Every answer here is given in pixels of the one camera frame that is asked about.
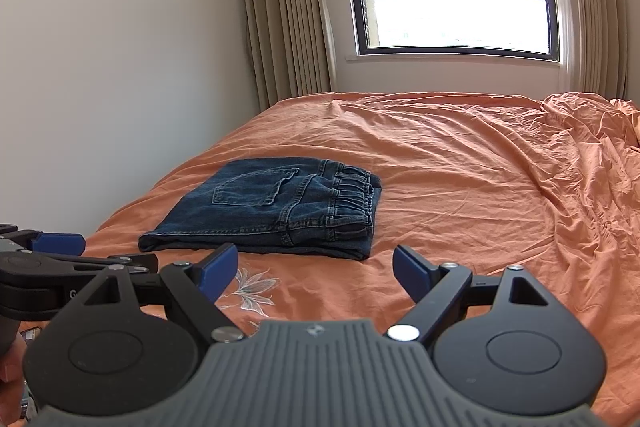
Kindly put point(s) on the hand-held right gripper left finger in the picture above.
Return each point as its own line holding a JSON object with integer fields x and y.
{"x": 220, "y": 271}

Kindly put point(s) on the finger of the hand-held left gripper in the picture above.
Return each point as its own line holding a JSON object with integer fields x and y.
{"x": 60, "y": 242}
{"x": 140, "y": 261}

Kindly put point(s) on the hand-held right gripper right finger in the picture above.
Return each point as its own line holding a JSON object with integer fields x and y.
{"x": 407, "y": 269}

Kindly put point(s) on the blue denim pants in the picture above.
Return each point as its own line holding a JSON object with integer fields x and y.
{"x": 270, "y": 207}

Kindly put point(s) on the person's left hand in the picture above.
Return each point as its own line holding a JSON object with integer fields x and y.
{"x": 10, "y": 372}

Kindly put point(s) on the orange bed sheet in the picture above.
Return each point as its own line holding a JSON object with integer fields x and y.
{"x": 450, "y": 167}

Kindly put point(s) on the white window sill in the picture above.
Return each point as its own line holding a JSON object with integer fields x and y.
{"x": 450, "y": 58}

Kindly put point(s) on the orange crumpled duvet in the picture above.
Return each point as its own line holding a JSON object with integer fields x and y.
{"x": 600, "y": 147}

